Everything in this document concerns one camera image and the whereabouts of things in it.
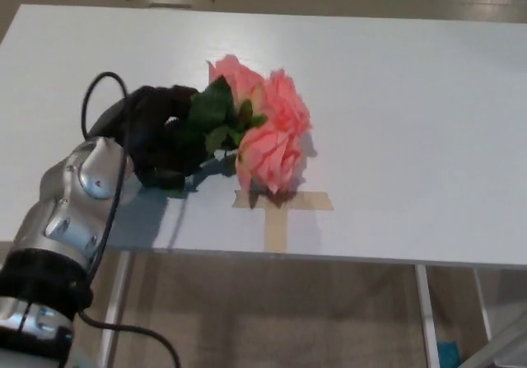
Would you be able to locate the teal floor object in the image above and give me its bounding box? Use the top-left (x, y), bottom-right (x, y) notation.
top-left (436, 338), bottom-right (460, 359)

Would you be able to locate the white table leg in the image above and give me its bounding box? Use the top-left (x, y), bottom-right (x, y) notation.
top-left (100, 252), bottom-right (135, 368)
top-left (472, 267), bottom-right (493, 342)
top-left (414, 263), bottom-right (440, 368)

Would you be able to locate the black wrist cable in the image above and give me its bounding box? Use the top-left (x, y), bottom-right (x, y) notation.
top-left (80, 71), bottom-right (182, 368)

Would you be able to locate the beige tape cross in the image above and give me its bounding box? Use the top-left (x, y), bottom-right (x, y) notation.
top-left (232, 189), bottom-right (334, 254)

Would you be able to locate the pink artificial rose bouquet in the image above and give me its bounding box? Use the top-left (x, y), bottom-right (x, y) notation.
top-left (138, 54), bottom-right (318, 199)

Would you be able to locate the grey metal frame bar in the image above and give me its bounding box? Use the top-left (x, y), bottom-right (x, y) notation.
top-left (464, 314), bottom-right (527, 368)

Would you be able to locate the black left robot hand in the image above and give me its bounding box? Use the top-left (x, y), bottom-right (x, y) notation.
top-left (88, 83), bottom-right (207, 189)

